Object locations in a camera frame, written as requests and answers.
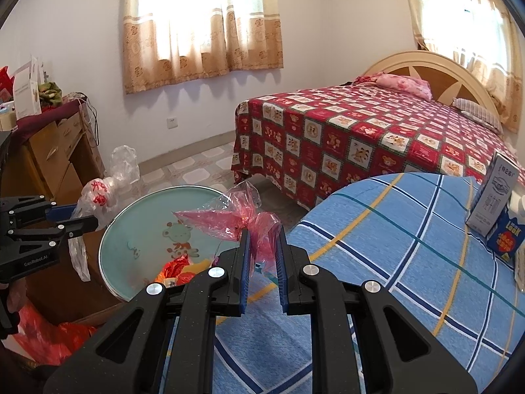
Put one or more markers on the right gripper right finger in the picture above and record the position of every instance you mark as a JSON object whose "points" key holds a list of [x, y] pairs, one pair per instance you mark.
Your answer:
{"points": [[362, 338]]}

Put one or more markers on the white wall socket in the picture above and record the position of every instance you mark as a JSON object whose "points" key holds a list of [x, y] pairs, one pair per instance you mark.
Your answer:
{"points": [[171, 123]]}

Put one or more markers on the wooden dresser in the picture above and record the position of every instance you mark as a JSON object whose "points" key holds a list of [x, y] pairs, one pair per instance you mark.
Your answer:
{"points": [[55, 154]]}

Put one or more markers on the pink plastic bag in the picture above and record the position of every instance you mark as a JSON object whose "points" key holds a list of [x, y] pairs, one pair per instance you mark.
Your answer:
{"points": [[240, 208]]}

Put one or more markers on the clear white plastic bag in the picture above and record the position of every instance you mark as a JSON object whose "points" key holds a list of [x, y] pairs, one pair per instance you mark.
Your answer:
{"points": [[101, 198]]}

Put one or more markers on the red bag on floor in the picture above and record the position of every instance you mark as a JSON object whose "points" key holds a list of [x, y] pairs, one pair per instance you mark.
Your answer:
{"points": [[46, 343]]}

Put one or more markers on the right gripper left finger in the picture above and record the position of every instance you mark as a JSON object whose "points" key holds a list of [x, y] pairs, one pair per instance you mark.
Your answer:
{"points": [[163, 340]]}

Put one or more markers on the pink pillow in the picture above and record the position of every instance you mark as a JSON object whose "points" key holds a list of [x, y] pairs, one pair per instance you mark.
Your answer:
{"points": [[404, 84]]}

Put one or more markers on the cream wooden headboard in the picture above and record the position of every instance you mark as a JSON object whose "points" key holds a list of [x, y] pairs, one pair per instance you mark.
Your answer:
{"points": [[448, 80]]}

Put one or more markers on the grey white milk carton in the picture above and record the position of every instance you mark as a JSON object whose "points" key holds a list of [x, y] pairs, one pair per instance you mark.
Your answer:
{"points": [[493, 194]]}

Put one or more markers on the blue juice carton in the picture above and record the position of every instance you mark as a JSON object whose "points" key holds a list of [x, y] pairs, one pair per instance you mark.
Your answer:
{"points": [[506, 235]]}

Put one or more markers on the right beige curtain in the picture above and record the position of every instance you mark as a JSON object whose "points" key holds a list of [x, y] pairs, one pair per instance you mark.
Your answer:
{"points": [[482, 37]]}

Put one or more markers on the blue plaid tablecloth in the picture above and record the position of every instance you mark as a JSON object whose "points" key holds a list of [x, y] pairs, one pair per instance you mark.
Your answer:
{"points": [[406, 232]]}

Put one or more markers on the light blue cartoon trash bin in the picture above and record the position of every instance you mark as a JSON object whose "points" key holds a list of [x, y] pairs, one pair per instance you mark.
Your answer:
{"points": [[146, 235]]}

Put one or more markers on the left beige curtain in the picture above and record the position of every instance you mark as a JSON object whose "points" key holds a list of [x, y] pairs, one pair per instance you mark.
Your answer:
{"points": [[175, 41]]}

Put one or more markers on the red patterned bed cover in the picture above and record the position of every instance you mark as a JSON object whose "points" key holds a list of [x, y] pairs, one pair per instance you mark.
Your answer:
{"points": [[312, 142]]}

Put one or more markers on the red plastic bag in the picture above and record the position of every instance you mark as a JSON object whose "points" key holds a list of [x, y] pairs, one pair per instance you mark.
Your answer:
{"points": [[174, 272]]}

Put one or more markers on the beige curtain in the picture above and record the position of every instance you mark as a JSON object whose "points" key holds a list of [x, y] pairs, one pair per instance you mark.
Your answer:
{"points": [[482, 37], [175, 41]]}

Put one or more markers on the striped pillow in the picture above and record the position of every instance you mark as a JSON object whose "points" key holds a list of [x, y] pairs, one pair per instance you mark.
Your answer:
{"points": [[478, 114]]}

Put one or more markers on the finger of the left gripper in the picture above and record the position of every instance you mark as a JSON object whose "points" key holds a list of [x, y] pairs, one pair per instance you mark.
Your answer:
{"points": [[60, 212], [77, 227]]}

